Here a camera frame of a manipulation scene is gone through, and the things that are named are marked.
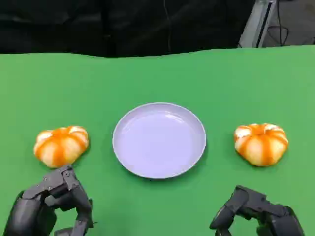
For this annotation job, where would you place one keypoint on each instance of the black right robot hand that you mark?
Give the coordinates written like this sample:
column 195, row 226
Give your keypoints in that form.
column 273, row 216

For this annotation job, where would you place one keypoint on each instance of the black backdrop curtain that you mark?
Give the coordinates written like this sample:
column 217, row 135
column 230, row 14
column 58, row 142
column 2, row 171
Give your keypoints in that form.
column 98, row 24

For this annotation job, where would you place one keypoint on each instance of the orange white toy bread roll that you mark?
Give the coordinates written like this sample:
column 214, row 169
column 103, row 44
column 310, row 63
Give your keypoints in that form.
column 262, row 146
column 60, row 147

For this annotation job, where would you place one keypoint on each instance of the lilac plate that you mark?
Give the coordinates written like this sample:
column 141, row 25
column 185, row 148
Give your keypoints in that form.
column 158, row 142

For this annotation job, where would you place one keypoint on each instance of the silver metal frame post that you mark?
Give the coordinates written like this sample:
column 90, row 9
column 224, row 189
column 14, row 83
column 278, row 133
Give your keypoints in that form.
column 258, row 22

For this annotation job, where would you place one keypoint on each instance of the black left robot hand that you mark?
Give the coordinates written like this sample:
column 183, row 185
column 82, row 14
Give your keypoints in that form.
column 32, row 211

